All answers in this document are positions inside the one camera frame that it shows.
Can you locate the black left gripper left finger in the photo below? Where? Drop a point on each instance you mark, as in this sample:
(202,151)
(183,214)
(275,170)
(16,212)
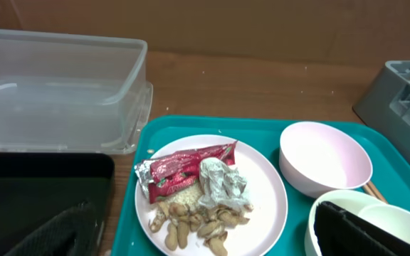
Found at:
(70,233)

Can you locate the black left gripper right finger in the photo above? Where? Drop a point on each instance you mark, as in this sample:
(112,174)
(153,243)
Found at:
(342,233)

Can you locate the pale green bowl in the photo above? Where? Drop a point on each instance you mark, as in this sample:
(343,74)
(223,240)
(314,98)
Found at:
(352,201)

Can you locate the red snack wrapper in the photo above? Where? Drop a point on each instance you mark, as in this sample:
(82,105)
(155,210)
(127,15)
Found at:
(161,177)

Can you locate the white tissue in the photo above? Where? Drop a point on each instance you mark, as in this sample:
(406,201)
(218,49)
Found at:
(222,185)

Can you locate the grey dishwasher rack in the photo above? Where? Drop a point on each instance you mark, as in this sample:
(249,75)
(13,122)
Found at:
(385,105)

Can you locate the clear plastic waste bin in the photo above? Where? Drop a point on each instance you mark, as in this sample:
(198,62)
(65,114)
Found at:
(72,93)

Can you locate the wooden chopstick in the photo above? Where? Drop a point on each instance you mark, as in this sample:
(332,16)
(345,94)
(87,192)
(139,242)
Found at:
(368,190)
(376,191)

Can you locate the black plastic tray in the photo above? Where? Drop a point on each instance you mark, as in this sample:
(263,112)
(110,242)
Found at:
(34,187)

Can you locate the pink bowl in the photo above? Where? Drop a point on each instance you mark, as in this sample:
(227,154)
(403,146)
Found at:
(316,158)

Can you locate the teal serving tray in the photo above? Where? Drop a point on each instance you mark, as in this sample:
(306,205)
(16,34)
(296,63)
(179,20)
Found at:
(391,177)

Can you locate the pile of rice grains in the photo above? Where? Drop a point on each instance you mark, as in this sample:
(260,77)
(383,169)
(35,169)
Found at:
(189,196)

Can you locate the pile of peanut shells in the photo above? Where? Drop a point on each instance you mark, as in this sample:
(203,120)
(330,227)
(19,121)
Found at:
(211,225)

